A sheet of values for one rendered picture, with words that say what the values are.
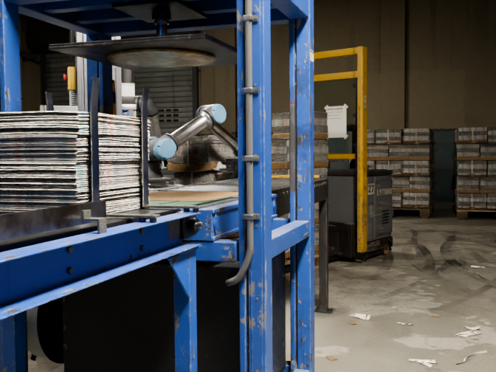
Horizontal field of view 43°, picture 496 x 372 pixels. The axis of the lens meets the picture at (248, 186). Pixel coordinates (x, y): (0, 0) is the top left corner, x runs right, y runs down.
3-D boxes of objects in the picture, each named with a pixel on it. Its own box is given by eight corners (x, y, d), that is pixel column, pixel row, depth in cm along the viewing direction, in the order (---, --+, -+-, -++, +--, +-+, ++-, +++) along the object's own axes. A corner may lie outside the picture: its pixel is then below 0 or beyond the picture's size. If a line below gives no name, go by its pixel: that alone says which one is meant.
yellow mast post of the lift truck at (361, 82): (353, 252, 541) (353, 46, 532) (358, 250, 548) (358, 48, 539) (362, 252, 536) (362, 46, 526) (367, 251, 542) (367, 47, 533)
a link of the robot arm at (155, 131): (157, 92, 431) (170, 151, 460) (142, 92, 433) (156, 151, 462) (153, 100, 422) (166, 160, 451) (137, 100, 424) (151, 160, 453)
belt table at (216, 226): (131, 213, 267) (131, 190, 267) (277, 217, 247) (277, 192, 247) (25, 234, 201) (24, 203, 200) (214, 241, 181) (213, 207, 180)
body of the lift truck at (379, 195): (301, 253, 592) (300, 169, 588) (331, 246, 635) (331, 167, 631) (367, 260, 549) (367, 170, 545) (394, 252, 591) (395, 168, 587)
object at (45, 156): (66, 204, 192) (63, 119, 190) (153, 207, 183) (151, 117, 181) (-24, 217, 156) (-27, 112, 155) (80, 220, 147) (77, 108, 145)
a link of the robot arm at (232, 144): (184, 117, 380) (236, 162, 407) (195, 116, 371) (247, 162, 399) (193, 102, 383) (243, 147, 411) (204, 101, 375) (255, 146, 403)
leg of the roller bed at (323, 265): (319, 309, 381) (319, 198, 378) (329, 309, 379) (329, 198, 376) (317, 311, 376) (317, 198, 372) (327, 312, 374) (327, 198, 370)
